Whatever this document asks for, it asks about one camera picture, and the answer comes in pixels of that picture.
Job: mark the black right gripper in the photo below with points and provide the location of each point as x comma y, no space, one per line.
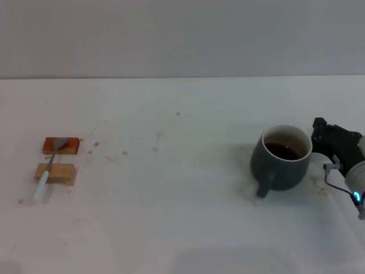
346,148

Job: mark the grey ceramic coffee cup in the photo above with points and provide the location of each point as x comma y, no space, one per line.
285,174

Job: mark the dark red wooden block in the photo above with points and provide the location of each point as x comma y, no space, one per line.
71,146

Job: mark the light tan wooden block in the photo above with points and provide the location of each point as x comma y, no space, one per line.
62,171

